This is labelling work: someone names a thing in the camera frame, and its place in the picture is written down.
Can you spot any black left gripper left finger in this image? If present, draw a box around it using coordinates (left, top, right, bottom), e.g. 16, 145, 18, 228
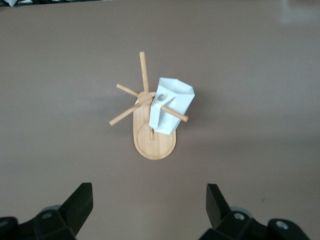
18, 182, 94, 240

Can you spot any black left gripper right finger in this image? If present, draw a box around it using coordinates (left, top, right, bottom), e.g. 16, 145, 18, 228
199, 182, 270, 240

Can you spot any white faceted cup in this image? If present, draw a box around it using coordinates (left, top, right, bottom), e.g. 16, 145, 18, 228
148, 77, 196, 135

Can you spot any wooden cup rack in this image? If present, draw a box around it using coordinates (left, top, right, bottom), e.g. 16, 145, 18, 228
108, 51, 189, 161

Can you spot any brown table cover sheet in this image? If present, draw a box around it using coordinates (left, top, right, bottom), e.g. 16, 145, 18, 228
0, 4, 320, 240

